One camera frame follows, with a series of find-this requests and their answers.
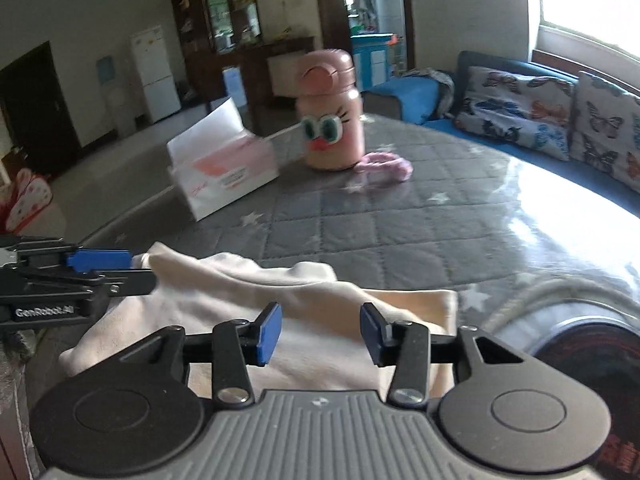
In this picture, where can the butterfly print pillow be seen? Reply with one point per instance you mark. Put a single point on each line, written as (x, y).
(515, 110)
(607, 130)

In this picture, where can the dark wooden door frame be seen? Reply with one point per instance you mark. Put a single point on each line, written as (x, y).
(407, 15)

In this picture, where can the pink cartoon face bottle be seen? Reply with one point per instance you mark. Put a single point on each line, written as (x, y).
(330, 120)

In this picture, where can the white fridge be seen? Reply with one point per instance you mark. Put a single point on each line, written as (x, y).
(155, 72)

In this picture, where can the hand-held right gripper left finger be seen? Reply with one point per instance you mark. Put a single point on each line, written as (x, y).
(267, 334)

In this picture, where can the round black red tin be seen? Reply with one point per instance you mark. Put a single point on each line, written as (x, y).
(595, 360)

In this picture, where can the blue sofa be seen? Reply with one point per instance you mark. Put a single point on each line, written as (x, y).
(500, 110)

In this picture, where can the dark wooden glass cabinet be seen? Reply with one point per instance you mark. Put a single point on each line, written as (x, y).
(225, 15)

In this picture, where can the grey patterned cloth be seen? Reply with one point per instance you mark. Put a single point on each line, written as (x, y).
(430, 87)

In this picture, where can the pink knitted scrunchie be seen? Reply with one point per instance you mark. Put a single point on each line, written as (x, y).
(385, 166)

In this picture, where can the white pink tissue pack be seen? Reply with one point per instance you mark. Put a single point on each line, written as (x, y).
(225, 170)

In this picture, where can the water dispenser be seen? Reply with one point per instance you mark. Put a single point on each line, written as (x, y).
(115, 92)

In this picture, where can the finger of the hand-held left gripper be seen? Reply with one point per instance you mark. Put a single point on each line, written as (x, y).
(127, 282)
(100, 259)

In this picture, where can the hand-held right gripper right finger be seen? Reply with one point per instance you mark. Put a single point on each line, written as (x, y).
(372, 334)

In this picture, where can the cream garment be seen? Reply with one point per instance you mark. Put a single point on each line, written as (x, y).
(310, 300)

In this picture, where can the blue cabinet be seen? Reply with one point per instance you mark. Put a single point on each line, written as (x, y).
(372, 60)

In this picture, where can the beige cardboard box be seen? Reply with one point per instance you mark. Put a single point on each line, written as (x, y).
(284, 74)

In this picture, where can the red white heart decoration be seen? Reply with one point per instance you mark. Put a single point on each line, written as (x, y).
(27, 200)

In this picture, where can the dark wooden door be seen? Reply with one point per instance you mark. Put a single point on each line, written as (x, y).
(35, 110)

